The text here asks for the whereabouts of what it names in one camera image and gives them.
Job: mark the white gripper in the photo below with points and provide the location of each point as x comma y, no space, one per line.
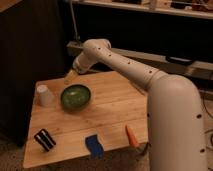
81,65

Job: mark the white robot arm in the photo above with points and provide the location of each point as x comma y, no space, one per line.
174,108

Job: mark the green ceramic bowl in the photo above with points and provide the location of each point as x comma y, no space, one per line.
75,97

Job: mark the black striped eraser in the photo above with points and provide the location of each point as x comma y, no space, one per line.
45,140

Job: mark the metal lamp stand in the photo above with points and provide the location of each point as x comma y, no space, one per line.
76,33

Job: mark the wooden folding table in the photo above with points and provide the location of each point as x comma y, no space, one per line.
115,103

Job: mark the blue sponge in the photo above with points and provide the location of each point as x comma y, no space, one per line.
94,146

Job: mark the orange carrot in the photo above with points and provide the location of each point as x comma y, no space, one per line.
131,137

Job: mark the low white shelf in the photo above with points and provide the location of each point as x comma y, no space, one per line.
130,63

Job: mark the upper wooden shelf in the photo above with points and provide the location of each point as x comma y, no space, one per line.
150,7

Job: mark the black handle object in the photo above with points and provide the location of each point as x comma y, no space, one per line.
179,60

